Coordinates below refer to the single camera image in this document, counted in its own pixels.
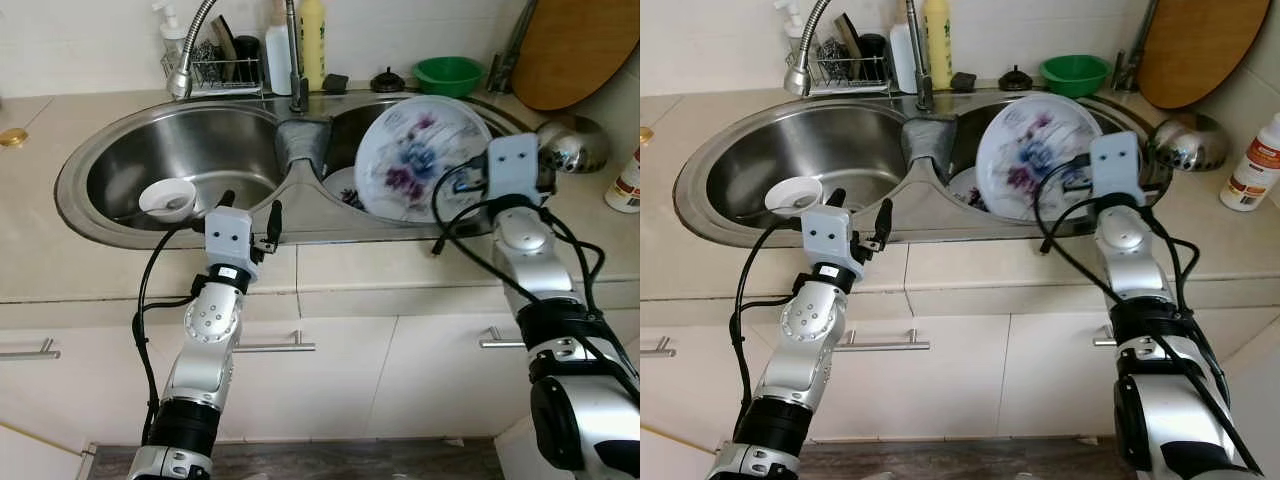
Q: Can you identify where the small plain white bowl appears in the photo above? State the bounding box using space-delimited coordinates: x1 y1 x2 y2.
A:
764 177 825 221
137 179 199 224

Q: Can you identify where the white floral plate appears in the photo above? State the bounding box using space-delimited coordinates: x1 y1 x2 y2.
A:
354 94 494 224
975 92 1106 223

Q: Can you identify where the cream kitchen sink cabinet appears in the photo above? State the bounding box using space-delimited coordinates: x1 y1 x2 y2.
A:
0 305 641 446
640 305 1280 446

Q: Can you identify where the stainless steel double sink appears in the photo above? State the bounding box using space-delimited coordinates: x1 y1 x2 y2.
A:
672 88 1216 249
54 88 601 251

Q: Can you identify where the white bottle red label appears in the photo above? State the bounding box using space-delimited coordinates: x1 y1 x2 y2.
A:
604 148 641 214
1219 112 1280 213

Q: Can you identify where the green plastic bowl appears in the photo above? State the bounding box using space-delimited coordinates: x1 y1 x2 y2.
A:
411 56 485 99
1039 54 1112 98

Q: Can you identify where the round wooden cutting board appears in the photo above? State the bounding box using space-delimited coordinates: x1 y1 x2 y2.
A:
510 0 641 112
1138 0 1273 111

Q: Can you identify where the black cup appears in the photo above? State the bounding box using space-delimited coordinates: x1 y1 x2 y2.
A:
858 33 889 83
232 34 264 84

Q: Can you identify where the plain white plastic bottle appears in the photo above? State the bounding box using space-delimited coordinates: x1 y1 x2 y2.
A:
264 18 294 97
888 20 919 96

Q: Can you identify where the chrome sink faucet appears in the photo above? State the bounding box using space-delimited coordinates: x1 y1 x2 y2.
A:
905 0 936 113
284 0 310 114

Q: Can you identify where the white soap dispenser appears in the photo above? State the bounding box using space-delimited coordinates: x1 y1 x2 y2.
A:
772 0 809 56
152 0 191 63

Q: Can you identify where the yellow detergent bottle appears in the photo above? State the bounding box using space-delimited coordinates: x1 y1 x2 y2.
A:
298 0 328 93
922 0 953 91

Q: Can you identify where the cream side cabinet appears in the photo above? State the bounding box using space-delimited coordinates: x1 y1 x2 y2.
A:
0 420 96 480
640 425 721 480

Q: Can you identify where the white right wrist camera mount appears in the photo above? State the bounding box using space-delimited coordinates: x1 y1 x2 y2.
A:
1089 130 1145 208
486 132 542 211

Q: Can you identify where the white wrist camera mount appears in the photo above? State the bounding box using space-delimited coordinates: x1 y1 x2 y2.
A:
486 132 542 211
1089 130 1145 208
203 207 260 283
801 205 863 281

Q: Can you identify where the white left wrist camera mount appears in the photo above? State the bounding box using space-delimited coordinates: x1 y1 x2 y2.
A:
801 205 863 281
203 207 260 283

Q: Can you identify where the wire dish rack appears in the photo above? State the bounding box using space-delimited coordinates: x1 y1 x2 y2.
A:
161 50 267 98
790 50 893 96

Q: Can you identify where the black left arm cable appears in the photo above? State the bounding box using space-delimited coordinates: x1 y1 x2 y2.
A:
733 220 811 441
132 222 211 441

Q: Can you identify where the flexible steel hose faucet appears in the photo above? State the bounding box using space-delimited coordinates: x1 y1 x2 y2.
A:
783 0 836 98
167 0 219 101

